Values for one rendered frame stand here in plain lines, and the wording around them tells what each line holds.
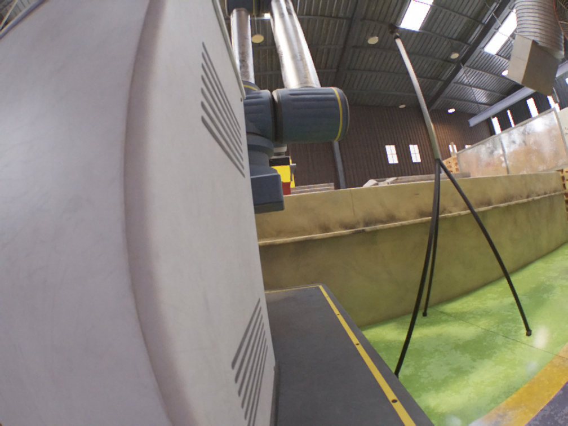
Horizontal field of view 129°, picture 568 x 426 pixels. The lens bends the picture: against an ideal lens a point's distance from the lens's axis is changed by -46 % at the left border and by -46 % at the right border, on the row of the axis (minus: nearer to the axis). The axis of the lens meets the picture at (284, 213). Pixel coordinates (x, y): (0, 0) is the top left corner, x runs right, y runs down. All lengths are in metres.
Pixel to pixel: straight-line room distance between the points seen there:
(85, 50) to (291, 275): 1.33
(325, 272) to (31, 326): 1.36
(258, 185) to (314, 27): 11.34
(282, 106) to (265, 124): 0.08
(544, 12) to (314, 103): 5.58
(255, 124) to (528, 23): 5.66
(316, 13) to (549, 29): 8.66
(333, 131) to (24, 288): 0.85
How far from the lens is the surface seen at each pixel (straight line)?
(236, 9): 1.49
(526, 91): 11.55
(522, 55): 5.68
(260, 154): 0.77
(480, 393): 0.99
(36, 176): 0.16
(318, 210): 1.40
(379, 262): 1.52
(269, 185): 0.67
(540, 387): 1.04
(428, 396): 0.97
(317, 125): 0.83
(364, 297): 1.52
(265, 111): 0.80
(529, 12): 6.02
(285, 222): 1.37
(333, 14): 11.67
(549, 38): 5.89
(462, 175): 2.64
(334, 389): 0.45
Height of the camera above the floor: 0.62
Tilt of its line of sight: 5 degrees up
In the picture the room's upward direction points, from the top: 7 degrees counter-clockwise
